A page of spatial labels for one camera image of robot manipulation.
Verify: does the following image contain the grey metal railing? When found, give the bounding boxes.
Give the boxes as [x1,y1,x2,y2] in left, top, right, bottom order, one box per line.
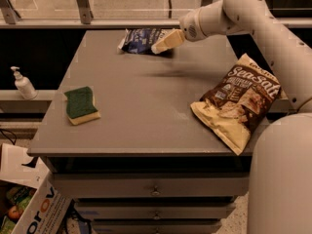
[0,0,312,29]

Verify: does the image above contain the blue chip bag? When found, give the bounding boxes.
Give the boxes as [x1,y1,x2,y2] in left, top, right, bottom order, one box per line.
[118,28,168,55]

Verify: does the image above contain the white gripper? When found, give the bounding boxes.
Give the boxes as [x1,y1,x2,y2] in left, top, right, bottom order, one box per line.
[151,7,209,55]

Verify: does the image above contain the green and yellow sponge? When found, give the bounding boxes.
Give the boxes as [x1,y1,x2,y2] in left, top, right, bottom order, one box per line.
[64,87,100,126]

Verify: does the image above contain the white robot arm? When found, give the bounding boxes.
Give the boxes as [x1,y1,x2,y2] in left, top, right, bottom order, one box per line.
[152,0,312,234]

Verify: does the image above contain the white cardboard box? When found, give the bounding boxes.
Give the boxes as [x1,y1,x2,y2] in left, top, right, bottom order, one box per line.
[0,143,70,234]

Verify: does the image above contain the brown sea salt chip bag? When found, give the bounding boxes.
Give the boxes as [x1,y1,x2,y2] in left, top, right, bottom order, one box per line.
[190,54,281,155]

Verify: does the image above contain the white pump bottle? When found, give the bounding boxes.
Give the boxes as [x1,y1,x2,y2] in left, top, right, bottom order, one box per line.
[11,66,37,99]

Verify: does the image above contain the grey drawer cabinet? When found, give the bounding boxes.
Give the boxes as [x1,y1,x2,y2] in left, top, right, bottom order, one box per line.
[29,30,251,234]

